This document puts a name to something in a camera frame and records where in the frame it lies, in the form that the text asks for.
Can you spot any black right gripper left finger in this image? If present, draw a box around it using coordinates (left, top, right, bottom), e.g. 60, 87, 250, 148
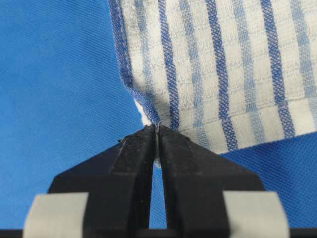
48, 125, 155, 238

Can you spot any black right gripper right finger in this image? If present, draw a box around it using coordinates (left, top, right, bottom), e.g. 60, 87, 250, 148
158, 126, 264, 238

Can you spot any white blue striped towel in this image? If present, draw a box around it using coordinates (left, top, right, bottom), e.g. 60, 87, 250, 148
108, 0, 317, 154

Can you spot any blue table cloth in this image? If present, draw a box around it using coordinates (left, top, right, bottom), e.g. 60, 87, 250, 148
0, 0, 317, 229

